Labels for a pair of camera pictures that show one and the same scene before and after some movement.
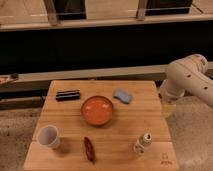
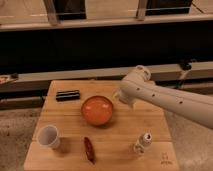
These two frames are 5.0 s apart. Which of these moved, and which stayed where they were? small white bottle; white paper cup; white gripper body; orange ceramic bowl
Moved: white gripper body
Stayed: white paper cup; small white bottle; orange ceramic bowl
